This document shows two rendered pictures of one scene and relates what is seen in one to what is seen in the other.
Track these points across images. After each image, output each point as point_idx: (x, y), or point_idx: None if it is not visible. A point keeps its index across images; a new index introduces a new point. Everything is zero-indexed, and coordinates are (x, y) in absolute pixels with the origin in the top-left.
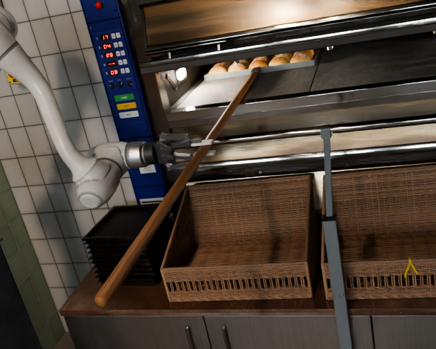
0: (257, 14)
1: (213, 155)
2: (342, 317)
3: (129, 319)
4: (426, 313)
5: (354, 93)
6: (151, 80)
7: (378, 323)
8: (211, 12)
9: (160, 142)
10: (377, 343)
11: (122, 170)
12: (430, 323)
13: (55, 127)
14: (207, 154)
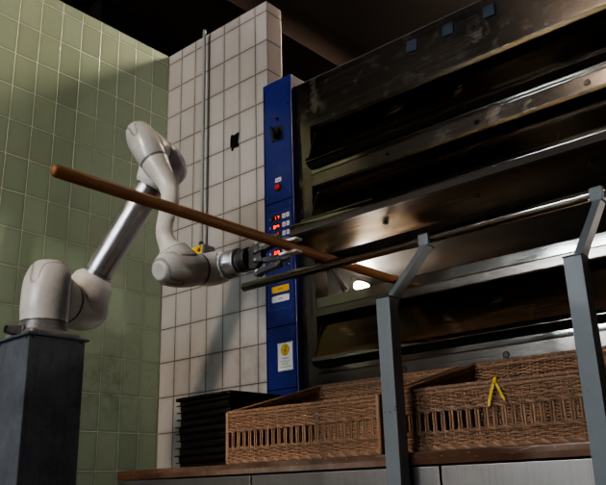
0: (415, 180)
1: (355, 345)
2: (392, 449)
3: (178, 484)
4: (509, 455)
5: (513, 256)
6: (310, 262)
7: (448, 480)
8: (373, 186)
9: (254, 243)
10: None
11: (212, 269)
12: (517, 476)
13: (163, 212)
14: (290, 250)
